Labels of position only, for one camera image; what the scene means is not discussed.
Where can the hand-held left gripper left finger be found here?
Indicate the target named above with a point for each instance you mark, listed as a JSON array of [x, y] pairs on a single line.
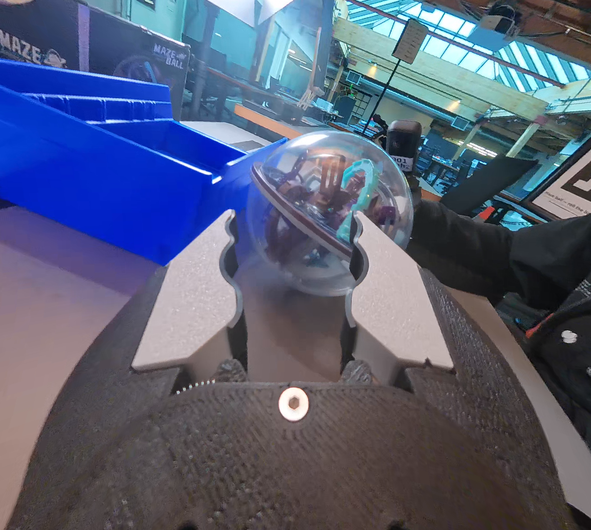
[[185, 318]]

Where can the maze ball box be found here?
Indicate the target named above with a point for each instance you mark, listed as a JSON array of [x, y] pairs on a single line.
[[37, 41]]

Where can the blue plastic tray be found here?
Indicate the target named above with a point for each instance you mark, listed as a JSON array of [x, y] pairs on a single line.
[[111, 170]]

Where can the person's black clothing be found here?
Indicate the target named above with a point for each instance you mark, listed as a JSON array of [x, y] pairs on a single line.
[[568, 355]]

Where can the black fabric panel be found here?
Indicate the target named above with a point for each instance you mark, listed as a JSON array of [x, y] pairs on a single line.
[[489, 181]]

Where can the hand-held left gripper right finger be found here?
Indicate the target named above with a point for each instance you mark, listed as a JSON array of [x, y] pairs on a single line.
[[397, 308]]

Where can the person's right forearm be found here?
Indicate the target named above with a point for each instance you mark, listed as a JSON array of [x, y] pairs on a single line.
[[480, 249]]

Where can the wooden edged desk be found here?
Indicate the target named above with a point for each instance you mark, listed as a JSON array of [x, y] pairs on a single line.
[[268, 119]]

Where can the clear maze ball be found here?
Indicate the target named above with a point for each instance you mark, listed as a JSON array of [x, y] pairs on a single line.
[[314, 189]]

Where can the ceiling projector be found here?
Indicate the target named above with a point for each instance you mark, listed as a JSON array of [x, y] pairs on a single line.
[[499, 21]]

